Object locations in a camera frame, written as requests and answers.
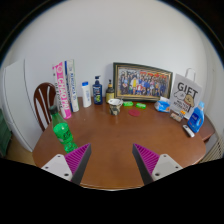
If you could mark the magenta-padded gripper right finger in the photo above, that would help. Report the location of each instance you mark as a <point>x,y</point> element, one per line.
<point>146,158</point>

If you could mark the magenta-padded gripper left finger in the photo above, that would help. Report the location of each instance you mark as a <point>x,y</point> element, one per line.
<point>77,158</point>

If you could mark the green plastic drink bottle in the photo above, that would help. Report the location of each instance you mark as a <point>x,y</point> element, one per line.
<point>63,131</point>

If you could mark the flat round red coaster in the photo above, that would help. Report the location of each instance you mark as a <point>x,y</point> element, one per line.
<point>134,112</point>

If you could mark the small white remote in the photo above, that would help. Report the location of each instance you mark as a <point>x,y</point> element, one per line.
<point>188,130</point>

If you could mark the small tan box orange tags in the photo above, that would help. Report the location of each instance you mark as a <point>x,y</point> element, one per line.
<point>176,116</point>

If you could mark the blue tissue pack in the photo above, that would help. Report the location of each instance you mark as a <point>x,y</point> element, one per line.
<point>162,106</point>

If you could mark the floral patterned paper cup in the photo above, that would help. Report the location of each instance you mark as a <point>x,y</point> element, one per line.
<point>115,107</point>

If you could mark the white bottle blue cap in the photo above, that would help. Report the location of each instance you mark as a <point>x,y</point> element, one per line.
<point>86,96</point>

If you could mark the blue detergent bottle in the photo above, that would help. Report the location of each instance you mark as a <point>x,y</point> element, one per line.
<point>196,120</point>

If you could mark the dark blue pump bottle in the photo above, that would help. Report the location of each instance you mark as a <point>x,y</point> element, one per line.
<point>97,95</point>

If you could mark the white radiator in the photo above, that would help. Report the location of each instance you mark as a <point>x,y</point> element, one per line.
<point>215,150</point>

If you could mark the pink shuttlecock tube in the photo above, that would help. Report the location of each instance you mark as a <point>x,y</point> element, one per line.
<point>62,90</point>

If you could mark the brown wooden chair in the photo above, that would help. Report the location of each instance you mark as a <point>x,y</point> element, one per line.
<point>45,91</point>

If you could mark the framed group photo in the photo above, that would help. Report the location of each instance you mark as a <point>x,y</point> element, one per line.
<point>141,82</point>

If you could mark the white paper gift bag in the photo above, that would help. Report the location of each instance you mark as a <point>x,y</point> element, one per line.
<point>185,91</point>

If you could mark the green crate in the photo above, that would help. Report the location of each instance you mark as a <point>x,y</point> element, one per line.
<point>4,133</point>

